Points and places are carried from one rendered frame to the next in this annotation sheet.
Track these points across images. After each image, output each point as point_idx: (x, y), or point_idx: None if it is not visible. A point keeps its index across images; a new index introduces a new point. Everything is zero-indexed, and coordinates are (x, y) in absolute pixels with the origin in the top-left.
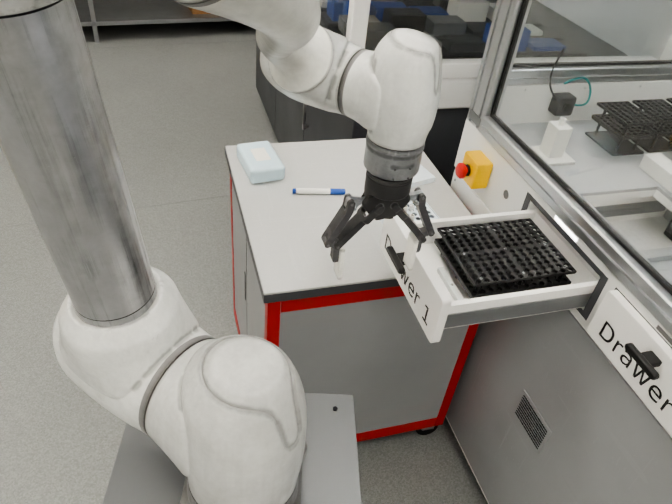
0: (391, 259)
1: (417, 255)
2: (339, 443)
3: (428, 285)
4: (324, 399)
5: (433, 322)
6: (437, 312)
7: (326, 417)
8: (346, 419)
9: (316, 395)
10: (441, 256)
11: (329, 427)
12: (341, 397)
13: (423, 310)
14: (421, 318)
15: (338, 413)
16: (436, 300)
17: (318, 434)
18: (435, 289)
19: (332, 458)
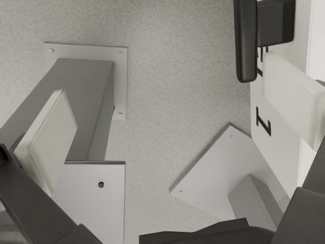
0: (234, 21)
1: (312, 59)
2: (105, 221)
3: (291, 139)
4: (87, 172)
5: (266, 153)
6: (278, 175)
7: (90, 194)
8: (114, 195)
9: (77, 167)
10: None
11: (94, 205)
12: (110, 169)
13: (262, 111)
14: (255, 102)
15: (105, 189)
16: (288, 175)
17: (81, 213)
18: (297, 175)
19: (96, 234)
